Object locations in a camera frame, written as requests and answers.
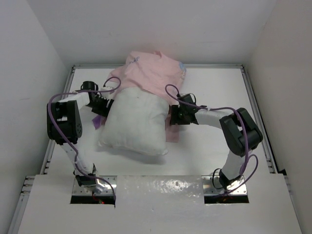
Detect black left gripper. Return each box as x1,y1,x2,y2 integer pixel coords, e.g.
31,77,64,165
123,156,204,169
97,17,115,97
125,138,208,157
86,94,113,118

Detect white pillow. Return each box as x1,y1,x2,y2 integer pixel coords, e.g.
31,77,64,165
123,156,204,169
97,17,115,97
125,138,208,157
99,87,169,156

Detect pink pillowcase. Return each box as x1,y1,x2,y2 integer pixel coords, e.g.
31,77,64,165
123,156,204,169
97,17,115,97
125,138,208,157
92,50,188,144

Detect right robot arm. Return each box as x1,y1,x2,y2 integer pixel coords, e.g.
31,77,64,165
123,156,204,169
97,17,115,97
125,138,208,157
170,94,263,190

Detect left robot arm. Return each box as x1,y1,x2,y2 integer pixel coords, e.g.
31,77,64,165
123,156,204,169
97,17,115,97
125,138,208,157
47,81,121,195

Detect white front cover board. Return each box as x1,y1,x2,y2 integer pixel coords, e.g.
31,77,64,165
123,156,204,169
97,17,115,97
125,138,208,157
19,175,301,234

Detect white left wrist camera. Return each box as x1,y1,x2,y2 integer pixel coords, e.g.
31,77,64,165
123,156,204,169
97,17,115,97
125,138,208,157
101,81,118,99

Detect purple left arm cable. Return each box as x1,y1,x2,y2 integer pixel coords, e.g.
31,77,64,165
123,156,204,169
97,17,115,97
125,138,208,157
47,77,121,195

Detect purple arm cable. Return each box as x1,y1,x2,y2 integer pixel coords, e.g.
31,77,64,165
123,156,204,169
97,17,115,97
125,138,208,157
165,84,259,191
47,77,121,195

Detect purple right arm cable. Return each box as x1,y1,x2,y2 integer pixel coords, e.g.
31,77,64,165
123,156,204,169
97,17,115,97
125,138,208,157
165,84,259,191

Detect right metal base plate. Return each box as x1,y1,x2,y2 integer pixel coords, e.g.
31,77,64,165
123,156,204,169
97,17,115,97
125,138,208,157
202,174,248,196

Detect metal base plate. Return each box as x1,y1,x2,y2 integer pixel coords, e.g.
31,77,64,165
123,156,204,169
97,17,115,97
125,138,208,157
202,174,248,196
72,175,117,196

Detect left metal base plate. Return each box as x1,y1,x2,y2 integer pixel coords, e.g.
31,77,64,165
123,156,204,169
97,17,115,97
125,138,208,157
72,175,117,196

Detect aluminium table frame rail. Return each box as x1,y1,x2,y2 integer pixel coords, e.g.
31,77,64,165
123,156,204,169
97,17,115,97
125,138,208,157
7,63,288,230

